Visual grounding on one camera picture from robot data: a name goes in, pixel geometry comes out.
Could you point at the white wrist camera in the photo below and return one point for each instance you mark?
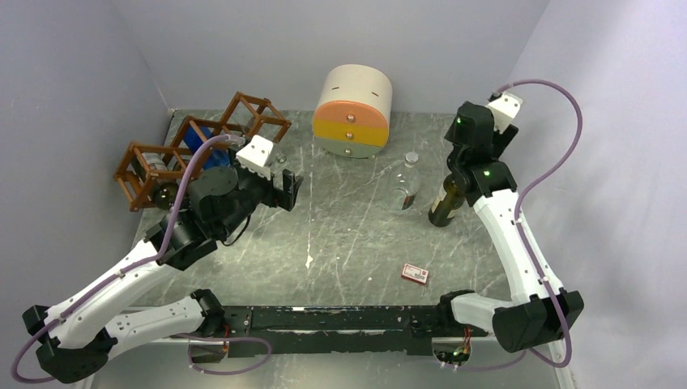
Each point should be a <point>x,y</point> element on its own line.
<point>504,107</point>
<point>256,156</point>

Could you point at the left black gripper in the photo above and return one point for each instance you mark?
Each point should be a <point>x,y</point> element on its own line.
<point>275,197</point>

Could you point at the olive green wine bottle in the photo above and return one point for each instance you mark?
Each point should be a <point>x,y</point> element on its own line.
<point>447,203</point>

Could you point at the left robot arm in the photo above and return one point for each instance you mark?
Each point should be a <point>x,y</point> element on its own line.
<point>79,336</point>

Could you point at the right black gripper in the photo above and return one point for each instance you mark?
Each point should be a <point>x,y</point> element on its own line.
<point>494,151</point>

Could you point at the brown wooden wine rack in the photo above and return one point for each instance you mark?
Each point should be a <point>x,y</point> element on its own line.
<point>150,174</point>

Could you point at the aluminium rail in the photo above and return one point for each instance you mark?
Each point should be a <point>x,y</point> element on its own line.
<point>161,313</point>

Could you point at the clear bottle silver cap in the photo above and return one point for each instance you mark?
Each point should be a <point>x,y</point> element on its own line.
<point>402,185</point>

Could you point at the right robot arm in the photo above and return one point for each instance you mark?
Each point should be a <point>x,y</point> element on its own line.
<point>539,310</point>

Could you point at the small red white box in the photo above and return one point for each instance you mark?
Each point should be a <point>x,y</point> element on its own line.
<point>415,274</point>

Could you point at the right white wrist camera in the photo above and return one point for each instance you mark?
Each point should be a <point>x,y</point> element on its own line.
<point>504,107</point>

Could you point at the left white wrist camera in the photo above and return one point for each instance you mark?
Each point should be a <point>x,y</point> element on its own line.
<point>256,156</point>

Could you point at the cylindrical drawer cabinet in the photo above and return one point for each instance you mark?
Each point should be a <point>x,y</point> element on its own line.
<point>352,118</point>

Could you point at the black base frame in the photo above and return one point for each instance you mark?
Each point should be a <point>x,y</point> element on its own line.
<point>414,330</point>

